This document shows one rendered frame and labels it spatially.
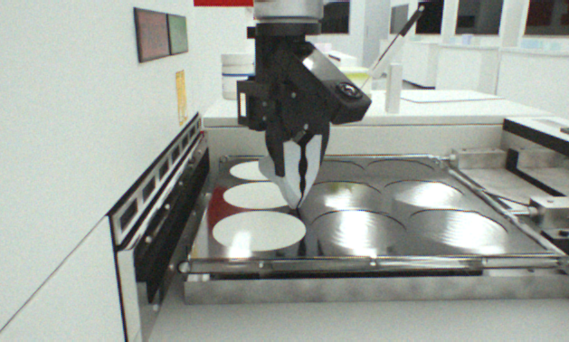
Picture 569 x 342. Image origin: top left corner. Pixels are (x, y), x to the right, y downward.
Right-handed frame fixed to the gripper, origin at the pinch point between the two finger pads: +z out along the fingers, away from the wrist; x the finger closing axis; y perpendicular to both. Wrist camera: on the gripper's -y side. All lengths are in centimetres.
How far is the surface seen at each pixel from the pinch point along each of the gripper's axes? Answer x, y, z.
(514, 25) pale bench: -637, 222, -27
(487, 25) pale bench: -660, 269, -28
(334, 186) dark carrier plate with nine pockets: -9.5, 2.7, 1.3
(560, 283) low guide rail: -16.3, -24.1, 7.3
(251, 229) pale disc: 7.7, -0.4, 1.3
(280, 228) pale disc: 5.3, -2.4, 1.3
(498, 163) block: -41.3, -6.7, 2.3
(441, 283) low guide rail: -6.5, -15.6, 7.1
